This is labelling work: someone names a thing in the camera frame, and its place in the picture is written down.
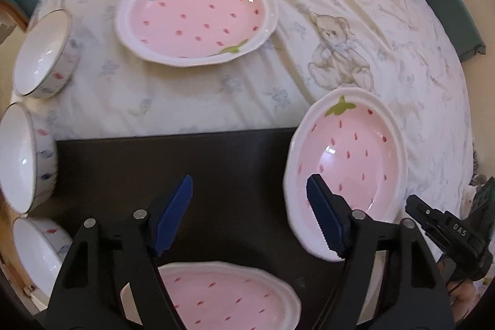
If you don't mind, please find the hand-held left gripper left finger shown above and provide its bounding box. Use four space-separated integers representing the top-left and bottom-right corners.
46 174 194 330

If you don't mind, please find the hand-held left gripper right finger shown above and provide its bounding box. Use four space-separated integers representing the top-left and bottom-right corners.
306 174 455 330

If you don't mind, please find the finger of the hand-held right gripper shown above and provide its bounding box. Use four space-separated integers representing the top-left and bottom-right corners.
405 194 446 238

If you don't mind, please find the black mat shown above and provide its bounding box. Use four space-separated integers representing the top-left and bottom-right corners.
54 127 387 330

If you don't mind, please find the white dark-rimmed bowl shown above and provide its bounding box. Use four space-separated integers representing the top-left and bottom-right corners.
11 217 74 300
0 102 58 215
11 9 82 99

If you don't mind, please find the pink strawberry plate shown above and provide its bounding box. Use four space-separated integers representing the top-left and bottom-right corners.
115 0 280 68
283 86 409 263
120 261 302 330

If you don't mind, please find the person's right hand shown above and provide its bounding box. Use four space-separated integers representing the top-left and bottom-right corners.
445 278 488 319

